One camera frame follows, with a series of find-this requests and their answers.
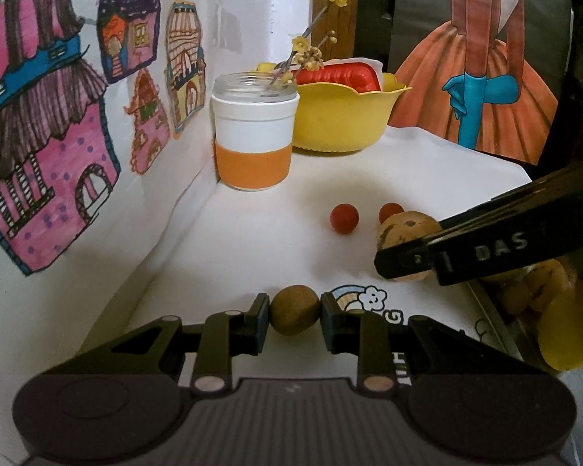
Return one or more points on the girl orange dress painting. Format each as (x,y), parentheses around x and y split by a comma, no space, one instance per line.
(484,74)

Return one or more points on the yellow plastic bowl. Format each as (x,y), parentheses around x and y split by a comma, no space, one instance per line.
(333,118)

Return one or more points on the small red tomato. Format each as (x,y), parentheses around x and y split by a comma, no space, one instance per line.
(388,210)
(344,218)

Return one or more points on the brown wooden frame post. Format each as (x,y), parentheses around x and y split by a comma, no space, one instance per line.
(335,32)

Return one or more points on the brown spotted potato fruit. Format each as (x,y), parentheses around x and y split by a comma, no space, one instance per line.
(545,282)

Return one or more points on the houses drawing paper sheet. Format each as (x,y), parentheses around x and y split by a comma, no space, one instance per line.
(98,101)

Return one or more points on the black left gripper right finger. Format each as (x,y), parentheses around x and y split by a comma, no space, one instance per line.
(465,397)

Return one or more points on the white printed table cloth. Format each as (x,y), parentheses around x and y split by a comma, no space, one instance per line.
(161,247)

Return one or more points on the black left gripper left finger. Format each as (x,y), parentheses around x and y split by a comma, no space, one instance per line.
(123,398)

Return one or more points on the brown kiwi fruit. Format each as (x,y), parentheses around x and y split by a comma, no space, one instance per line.
(294,309)

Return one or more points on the yellow lemon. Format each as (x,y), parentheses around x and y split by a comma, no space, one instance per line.
(560,334)

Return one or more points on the red ridged plastic tray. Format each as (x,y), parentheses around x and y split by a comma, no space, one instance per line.
(357,75)

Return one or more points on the striped pepino melon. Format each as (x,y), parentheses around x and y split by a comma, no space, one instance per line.
(405,227)

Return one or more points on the white orange glass jar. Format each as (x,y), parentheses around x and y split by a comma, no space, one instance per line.
(254,114)

